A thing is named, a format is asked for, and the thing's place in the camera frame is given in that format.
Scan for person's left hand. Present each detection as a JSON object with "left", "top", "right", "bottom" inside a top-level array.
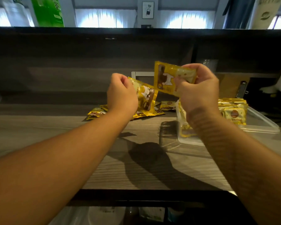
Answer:
[{"left": 107, "top": 73, "right": 139, "bottom": 120}]

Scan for person's right hand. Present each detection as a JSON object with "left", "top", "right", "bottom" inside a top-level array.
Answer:
[{"left": 174, "top": 63, "right": 222, "bottom": 122}]

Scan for yellow packet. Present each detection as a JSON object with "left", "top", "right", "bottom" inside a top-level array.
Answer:
[
  {"left": 154, "top": 61, "right": 197, "bottom": 97},
  {"left": 127, "top": 77, "right": 159, "bottom": 116}
]

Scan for pile of yellow sachets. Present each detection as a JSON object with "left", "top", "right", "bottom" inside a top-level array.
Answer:
[{"left": 86, "top": 100, "right": 177, "bottom": 121}]

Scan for row of packets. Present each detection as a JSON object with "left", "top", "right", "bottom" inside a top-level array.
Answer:
[{"left": 178, "top": 97, "right": 249, "bottom": 138}]

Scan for clear plastic container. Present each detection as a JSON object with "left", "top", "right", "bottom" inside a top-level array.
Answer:
[{"left": 175, "top": 99, "right": 281, "bottom": 147}]

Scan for person's right forearm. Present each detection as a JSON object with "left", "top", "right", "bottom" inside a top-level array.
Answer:
[{"left": 187, "top": 109, "right": 281, "bottom": 225}]

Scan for person's left forearm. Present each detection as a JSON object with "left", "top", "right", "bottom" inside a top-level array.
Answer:
[{"left": 0, "top": 110, "right": 131, "bottom": 225}]

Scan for brown clipboard with metal clip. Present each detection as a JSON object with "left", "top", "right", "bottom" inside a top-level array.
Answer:
[{"left": 216, "top": 73, "right": 251, "bottom": 99}]

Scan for wrapped stack of clear cups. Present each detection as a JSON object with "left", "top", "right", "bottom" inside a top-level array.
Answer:
[{"left": 202, "top": 59, "right": 219, "bottom": 73}]

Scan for small white yellow object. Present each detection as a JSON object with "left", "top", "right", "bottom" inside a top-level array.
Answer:
[{"left": 260, "top": 85, "right": 278, "bottom": 94}]

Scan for dark curtain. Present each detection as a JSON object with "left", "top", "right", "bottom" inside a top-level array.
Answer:
[{"left": 222, "top": 0, "right": 257, "bottom": 30}]

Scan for white banner with green logo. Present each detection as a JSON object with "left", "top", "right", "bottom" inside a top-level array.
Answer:
[{"left": 247, "top": 0, "right": 281, "bottom": 30}]

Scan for wrapped stack of white lids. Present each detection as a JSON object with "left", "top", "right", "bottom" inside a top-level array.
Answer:
[{"left": 88, "top": 206, "right": 126, "bottom": 225}]

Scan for white paper packet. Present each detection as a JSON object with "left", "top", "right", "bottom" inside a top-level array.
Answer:
[{"left": 139, "top": 207, "right": 165, "bottom": 222}]

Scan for small blue container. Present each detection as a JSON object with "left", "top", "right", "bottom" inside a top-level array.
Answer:
[{"left": 167, "top": 207, "right": 185, "bottom": 222}]

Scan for clear plastic sleeve of cups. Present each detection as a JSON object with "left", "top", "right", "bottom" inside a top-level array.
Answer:
[{"left": 49, "top": 206, "right": 88, "bottom": 225}]

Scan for white angled bracket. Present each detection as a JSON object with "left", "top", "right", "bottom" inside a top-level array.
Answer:
[{"left": 131, "top": 71, "right": 155, "bottom": 79}]

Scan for light picture frame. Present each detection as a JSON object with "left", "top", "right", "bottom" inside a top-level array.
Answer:
[{"left": 142, "top": 1, "right": 155, "bottom": 19}]

